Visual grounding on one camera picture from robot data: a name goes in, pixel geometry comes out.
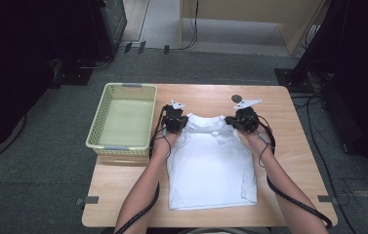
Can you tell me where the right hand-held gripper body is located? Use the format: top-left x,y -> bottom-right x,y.
233,98 -> 263,133

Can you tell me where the white power strip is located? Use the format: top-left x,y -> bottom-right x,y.
307,23 -> 321,42

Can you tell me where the black hanging cable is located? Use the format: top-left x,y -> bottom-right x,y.
168,0 -> 200,52

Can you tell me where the person's right hand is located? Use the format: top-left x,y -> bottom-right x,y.
238,125 -> 274,156

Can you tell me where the hand-held gripper black cable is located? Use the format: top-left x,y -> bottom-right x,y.
114,105 -> 173,234
258,115 -> 333,228

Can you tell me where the pale green plastic basket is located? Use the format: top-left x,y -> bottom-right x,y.
85,82 -> 158,157

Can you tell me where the left hand-held gripper black cable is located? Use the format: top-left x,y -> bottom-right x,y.
114,105 -> 173,234

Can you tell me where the person's light clothing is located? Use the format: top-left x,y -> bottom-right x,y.
178,227 -> 270,234

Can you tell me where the black floor cable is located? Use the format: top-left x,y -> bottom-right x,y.
305,94 -> 358,234

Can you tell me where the white t-shirt with blue print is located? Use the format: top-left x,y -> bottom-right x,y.
166,112 -> 258,211

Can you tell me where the black stand base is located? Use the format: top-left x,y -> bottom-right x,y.
273,67 -> 316,96
49,58 -> 95,89

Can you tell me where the grey tape strip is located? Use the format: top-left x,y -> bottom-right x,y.
316,194 -> 336,203
75,195 -> 100,207

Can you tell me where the black equipment cabinet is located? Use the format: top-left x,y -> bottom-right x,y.
88,0 -> 128,59

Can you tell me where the person's left hand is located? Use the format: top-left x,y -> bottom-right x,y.
153,129 -> 181,157

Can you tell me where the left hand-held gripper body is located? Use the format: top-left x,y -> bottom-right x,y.
162,99 -> 186,133

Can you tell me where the dark curtain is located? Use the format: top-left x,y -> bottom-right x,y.
0,0 -> 104,160
297,0 -> 368,170

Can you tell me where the beige wooden cabinet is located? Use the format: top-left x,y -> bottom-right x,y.
180,0 -> 331,56

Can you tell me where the right hand-held gripper black cable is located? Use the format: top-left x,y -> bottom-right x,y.
258,115 -> 333,228

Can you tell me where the grey floor cable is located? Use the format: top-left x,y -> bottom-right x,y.
79,56 -> 114,70

